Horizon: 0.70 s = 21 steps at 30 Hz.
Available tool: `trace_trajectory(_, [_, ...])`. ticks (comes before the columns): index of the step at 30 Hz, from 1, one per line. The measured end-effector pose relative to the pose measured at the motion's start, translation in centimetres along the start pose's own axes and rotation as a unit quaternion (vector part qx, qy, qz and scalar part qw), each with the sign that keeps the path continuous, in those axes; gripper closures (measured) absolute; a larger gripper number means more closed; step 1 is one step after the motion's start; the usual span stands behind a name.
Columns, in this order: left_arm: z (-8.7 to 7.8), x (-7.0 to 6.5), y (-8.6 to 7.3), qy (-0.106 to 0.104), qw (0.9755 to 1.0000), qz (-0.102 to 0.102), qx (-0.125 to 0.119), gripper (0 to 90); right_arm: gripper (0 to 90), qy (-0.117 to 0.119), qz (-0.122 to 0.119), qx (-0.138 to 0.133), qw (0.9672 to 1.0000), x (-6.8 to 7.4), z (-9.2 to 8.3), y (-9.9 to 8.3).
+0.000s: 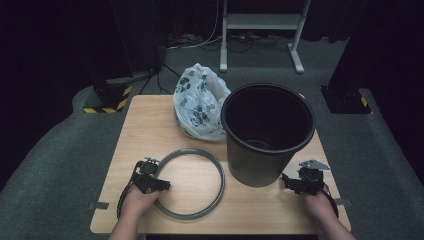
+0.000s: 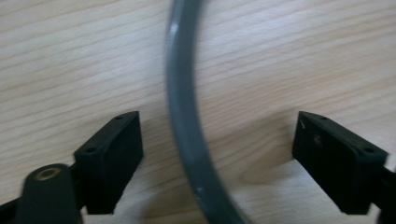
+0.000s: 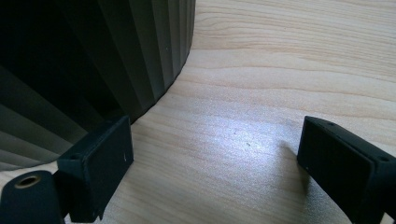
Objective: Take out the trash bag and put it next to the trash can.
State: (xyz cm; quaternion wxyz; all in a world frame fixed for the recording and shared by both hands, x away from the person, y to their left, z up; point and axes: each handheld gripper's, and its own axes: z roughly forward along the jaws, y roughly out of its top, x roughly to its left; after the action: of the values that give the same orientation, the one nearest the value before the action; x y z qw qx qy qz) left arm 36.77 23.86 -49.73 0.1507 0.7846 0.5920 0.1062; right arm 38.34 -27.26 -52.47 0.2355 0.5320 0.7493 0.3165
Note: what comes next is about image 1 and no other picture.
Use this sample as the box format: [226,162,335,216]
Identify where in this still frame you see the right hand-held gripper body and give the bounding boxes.
[295,159,332,197]

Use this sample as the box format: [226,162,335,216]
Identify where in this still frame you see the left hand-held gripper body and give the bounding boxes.
[131,156,162,195]

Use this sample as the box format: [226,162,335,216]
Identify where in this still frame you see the black trash can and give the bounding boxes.
[220,82,317,189]

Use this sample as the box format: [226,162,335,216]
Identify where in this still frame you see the grey plastic ring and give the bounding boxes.
[153,147,227,221]

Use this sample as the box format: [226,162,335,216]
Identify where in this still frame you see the white printed trash bag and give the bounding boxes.
[172,62,232,142]

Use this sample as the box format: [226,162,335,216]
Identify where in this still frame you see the person's left hand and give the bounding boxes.
[120,184,163,220]

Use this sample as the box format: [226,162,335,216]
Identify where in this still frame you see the person's right hand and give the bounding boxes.
[302,191,338,228]

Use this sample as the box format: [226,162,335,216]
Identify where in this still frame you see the yellow black striped base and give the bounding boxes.
[82,84,133,115]
[320,85,373,115]

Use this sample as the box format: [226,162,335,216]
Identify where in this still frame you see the white metal stand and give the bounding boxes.
[218,0,313,75]

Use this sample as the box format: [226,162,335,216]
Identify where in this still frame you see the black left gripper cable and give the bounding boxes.
[116,162,143,220]

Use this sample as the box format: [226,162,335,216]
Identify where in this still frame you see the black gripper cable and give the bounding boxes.
[116,162,143,220]
[320,184,340,220]

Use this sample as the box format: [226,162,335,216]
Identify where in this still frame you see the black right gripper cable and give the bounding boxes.
[320,184,340,220]

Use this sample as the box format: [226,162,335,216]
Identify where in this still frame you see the black floor cable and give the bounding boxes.
[138,62,197,96]

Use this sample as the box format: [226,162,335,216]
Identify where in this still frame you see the black cable bundle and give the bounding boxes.
[225,32,292,54]

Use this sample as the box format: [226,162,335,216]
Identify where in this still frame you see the white floor cable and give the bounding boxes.
[165,0,224,52]

